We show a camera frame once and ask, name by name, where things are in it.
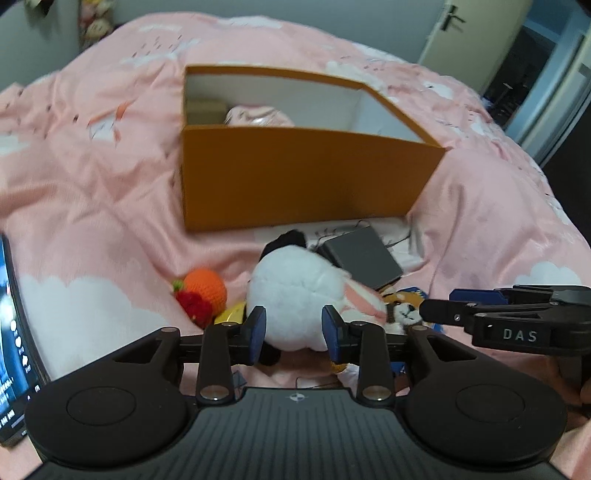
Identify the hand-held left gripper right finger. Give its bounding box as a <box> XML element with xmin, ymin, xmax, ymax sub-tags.
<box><xmin>321</xmin><ymin>304</ymin><xmax>482</xmax><ymax>402</ymax></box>

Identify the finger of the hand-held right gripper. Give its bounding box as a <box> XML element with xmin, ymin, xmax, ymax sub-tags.
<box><xmin>420</xmin><ymin>298</ymin><xmax>482</xmax><ymax>326</ymax></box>
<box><xmin>450</xmin><ymin>287</ymin><xmax>553</xmax><ymax>306</ymax></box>

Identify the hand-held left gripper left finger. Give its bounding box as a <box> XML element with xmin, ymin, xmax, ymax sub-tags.
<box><xmin>111</xmin><ymin>305</ymin><xmax>268</xmax><ymax>402</ymax></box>

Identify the yellow round toy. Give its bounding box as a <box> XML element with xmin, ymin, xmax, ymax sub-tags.
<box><xmin>213</xmin><ymin>302</ymin><xmax>249</xmax><ymax>327</ymax></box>

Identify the white plush dog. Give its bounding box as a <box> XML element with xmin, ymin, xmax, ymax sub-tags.
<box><xmin>246</xmin><ymin>229</ymin><xmax>387</xmax><ymax>366</ymax></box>

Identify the red crochet strawberry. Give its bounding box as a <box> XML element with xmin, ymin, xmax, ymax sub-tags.
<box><xmin>172</xmin><ymin>279</ymin><xmax>216</xmax><ymax>320</ymax></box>

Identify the crochet orange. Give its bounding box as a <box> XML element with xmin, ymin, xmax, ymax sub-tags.
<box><xmin>183</xmin><ymin>268</ymin><xmax>228</xmax><ymax>311</ymax></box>

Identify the orange cardboard box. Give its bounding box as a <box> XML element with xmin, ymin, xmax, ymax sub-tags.
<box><xmin>180</xmin><ymin>64</ymin><xmax>447</xmax><ymax>232</ymax></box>

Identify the brown cardboard box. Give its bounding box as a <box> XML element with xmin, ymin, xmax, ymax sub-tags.
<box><xmin>187</xmin><ymin>99</ymin><xmax>228</xmax><ymax>126</ymax></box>

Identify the dark grey flat box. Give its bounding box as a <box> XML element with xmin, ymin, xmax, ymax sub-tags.
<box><xmin>320</xmin><ymin>226</ymin><xmax>404</xmax><ymax>292</ymax></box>

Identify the pink cloud-print blanket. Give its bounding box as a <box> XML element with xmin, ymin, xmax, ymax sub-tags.
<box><xmin>0</xmin><ymin>11</ymin><xmax>583</xmax><ymax>407</ymax></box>

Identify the smartphone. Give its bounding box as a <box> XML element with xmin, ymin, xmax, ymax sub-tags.
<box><xmin>0</xmin><ymin>233</ymin><xmax>51</xmax><ymax>447</ymax></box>

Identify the cream door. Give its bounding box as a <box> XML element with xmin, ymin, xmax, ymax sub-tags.
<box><xmin>417</xmin><ymin>0</ymin><xmax>468</xmax><ymax>66</ymax></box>

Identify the clear tube of plush toys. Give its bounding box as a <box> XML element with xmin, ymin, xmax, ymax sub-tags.
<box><xmin>78</xmin><ymin>0</ymin><xmax>117</xmax><ymax>48</ymax></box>

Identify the black door handle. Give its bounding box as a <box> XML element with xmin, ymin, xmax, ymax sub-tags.
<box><xmin>440</xmin><ymin>4</ymin><xmax>465</xmax><ymax>31</ymax></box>

